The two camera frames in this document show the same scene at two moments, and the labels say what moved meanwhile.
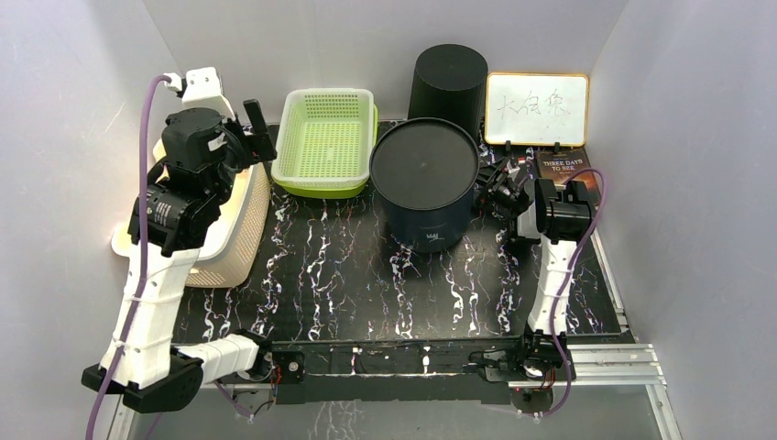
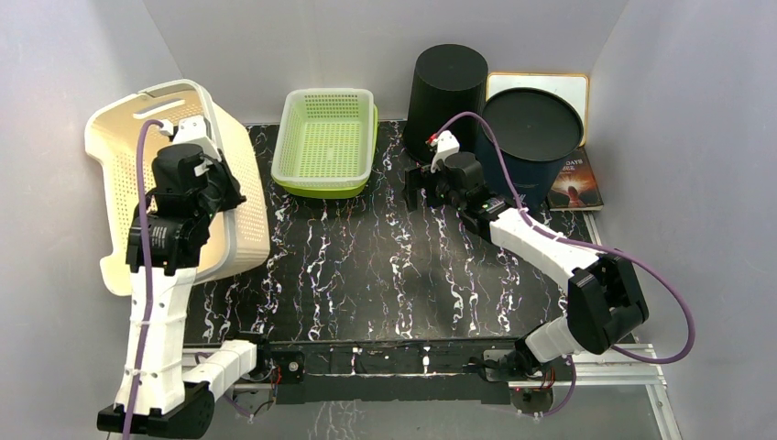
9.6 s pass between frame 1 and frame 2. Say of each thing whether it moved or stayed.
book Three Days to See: stayed
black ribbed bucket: stayed
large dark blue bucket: moved
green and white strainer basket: stayed
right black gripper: moved
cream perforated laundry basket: moved
